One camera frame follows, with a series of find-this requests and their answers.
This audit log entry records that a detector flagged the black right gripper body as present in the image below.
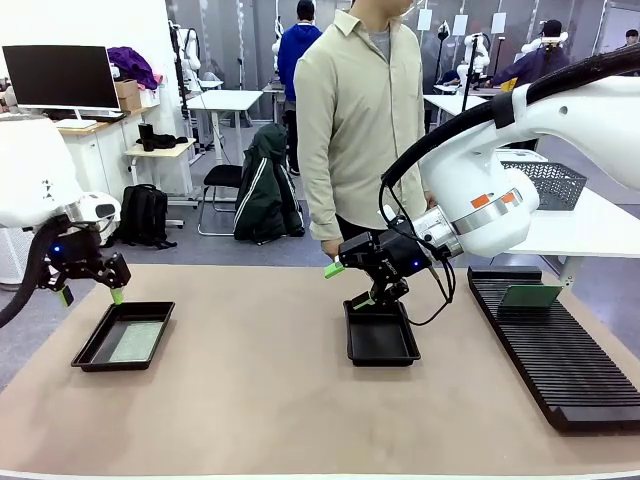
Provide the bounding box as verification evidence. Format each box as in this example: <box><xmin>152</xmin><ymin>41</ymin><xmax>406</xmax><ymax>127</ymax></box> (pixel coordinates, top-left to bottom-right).
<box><xmin>372</xmin><ymin>230</ymin><xmax>437</xmax><ymax>284</ymax></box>

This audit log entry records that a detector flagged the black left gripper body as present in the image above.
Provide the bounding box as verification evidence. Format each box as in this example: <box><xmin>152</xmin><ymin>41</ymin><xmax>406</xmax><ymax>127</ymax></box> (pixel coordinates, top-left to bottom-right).
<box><xmin>42</xmin><ymin>219</ymin><xmax>101</xmax><ymax>281</ymax></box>

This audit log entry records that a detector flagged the black ESD tray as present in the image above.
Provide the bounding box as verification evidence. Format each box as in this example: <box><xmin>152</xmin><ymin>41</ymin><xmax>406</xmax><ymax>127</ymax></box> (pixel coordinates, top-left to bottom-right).
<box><xmin>70</xmin><ymin>300</ymin><xmax>176</xmax><ymax>374</ymax></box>
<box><xmin>342</xmin><ymin>299</ymin><xmax>422</xmax><ymax>368</ymax></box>

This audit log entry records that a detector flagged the green glass plate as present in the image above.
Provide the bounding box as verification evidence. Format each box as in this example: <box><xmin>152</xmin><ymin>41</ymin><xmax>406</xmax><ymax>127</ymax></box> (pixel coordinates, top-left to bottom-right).
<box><xmin>499</xmin><ymin>284</ymin><xmax>564</xmax><ymax>309</ymax></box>
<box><xmin>108</xmin><ymin>320</ymin><xmax>166</xmax><ymax>364</ymax></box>

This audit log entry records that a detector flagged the person's right forearm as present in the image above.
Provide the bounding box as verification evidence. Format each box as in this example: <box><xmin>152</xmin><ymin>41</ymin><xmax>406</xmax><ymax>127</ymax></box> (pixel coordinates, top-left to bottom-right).
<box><xmin>294</xmin><ymin>164</ymin><xmax>344</xmax><ymax>244</ymax></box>

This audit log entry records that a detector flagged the black backpack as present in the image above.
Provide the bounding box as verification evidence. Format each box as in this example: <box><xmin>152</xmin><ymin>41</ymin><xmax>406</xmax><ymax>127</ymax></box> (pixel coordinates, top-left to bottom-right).
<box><xmin>118</xmin><ymin>183</ymin><xmax>177</xmax><ymax>250</ymax></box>

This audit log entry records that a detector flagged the white desk with wood top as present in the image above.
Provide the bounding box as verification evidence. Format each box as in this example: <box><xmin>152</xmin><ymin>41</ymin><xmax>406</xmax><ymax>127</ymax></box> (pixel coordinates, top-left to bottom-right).
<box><xmin>54</xmin><ymin>107</ymin><xmax>161</xmax><ymax>246</ymax></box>

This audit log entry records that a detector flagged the dark green striped jacket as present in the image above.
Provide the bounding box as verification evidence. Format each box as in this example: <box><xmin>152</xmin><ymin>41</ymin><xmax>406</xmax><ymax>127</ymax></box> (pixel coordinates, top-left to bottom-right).
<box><xmin>232</xmin><ymin>122</ymin><xmax>306</xmax><ymax>246</ymax></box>

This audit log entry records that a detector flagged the person in beige shirt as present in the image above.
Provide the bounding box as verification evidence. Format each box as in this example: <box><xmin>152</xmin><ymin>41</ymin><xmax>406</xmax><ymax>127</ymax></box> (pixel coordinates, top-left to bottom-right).
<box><xmin>293</xmin><ymin>0</ymin><xmax>431</xmax><ymax>261</ymax></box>

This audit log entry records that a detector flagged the small white side table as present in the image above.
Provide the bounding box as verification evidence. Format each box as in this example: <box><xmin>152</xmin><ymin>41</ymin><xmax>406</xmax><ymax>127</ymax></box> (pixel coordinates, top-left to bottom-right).
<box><xmin>123</xmin><ymin>138</ymin><xmax>199</xmax><ymax>209</ymax></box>

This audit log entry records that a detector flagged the black cloth bundle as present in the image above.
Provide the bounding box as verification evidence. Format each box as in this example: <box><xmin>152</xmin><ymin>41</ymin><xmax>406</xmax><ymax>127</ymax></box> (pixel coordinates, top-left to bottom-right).
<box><xmin>149</xmin><ymin>133</ymin><xmax>190</xmax><ymax>150</ymax></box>

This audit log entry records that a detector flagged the black folding chair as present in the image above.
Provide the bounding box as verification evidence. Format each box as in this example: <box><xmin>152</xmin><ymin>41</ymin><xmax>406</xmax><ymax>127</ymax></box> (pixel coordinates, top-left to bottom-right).
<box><xmin>197</xmin><ymin>163</ymin><xmax>246</xmax><ymax>237</ymax></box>

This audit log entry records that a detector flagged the white background table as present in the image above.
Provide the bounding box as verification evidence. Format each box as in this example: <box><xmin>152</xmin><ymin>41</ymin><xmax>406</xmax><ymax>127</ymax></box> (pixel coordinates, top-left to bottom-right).
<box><xmin>423</xmin><ymin>93</ymin><xmax>489</xmax><ymax>126</ymax></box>

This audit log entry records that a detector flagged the cardboard box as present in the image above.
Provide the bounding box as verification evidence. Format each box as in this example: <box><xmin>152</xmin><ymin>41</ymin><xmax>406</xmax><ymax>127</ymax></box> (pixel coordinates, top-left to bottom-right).
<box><xmin>113</xmin><ymin>78</ymin><xmax>143</xmax><ymax>112</ymax></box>

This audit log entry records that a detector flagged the grey mesh basket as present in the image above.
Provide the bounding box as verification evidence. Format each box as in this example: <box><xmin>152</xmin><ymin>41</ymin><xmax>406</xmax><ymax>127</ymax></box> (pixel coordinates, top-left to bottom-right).
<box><xmin>499</xmin><ymin>160</ymin><xmax>589</xmax><ymax>211</ymax></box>

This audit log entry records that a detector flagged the computer monitor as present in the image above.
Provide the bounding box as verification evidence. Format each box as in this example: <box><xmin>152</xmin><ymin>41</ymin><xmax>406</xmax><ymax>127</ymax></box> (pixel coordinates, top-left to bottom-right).
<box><xmin>2</xmin><ymin>44</ymin><xmax>121</xmax><ymax>130</ymax></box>

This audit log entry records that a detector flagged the black slotted board rack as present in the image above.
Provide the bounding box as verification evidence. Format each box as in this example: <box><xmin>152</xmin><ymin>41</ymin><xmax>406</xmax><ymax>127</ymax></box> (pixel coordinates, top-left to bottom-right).
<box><xmin>467</xmin><ymin>265</ymin><xmax>640</xmax><ymax>434</ymax></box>

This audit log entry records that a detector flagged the large white table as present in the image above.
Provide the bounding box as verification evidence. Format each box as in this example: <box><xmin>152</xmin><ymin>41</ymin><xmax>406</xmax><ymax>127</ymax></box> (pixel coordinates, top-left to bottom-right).
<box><xmin>499</xmin><ymin>147</ymin><xmax>640</xmax><ymax>286</ymax></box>

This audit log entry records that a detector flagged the purple cloth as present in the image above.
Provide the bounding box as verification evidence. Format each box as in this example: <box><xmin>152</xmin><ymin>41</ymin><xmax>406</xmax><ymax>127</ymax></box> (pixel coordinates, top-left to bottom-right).
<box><xmin>107</xmin><ymin>46</ymin><xmax>159</xmax><ymax>91</ymax></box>

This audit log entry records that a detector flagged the white height-adjustable table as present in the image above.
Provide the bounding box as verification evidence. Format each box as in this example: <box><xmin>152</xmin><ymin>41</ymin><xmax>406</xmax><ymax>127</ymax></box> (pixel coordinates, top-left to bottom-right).
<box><xmin>185</xmin><ymin>89</ymin><xmax>265</xmax><ymax>166</ymax></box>

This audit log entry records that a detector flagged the person in blue hoodie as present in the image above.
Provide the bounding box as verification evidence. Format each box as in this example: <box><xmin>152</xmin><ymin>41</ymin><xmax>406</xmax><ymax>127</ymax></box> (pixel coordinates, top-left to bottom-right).
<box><xmin>276</xmin><ymin>0</ymin><xmax>324</xmax><ymax>176</ymax></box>

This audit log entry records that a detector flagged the person in dark jacket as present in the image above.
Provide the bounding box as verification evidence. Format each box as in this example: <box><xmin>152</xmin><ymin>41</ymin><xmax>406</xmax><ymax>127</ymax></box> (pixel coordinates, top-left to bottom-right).
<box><xmin>492</xmin><ymin>19</ymin><xmax>571</xmax><ymax>86</ymax></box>

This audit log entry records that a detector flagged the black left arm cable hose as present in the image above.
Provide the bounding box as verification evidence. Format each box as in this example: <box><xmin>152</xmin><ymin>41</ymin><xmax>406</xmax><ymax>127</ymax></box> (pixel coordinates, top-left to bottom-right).
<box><xmin>0</xmin><ymin>219</ymin><xmax>59</xmax><ymax>329</ymax></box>

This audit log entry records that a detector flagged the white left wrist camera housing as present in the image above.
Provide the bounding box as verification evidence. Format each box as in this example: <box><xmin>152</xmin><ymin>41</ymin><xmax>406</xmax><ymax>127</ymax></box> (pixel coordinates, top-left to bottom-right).
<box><xmin>79</xmin><ymin>192</ymin><xmax>122</xmax><ymax>224</ymax></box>

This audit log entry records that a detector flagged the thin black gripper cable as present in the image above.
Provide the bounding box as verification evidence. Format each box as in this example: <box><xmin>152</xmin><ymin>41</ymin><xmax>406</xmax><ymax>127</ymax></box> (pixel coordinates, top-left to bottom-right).
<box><xmin>378</xmin><ymin>179</ymin><xmax>457</xmax><ymax>326</ymax></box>

